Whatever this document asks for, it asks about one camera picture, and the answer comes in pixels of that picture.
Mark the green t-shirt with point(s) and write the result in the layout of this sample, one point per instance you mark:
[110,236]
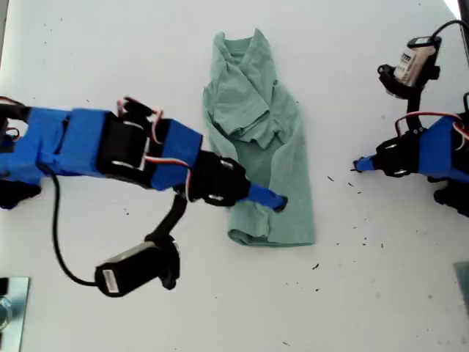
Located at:
[289,154]

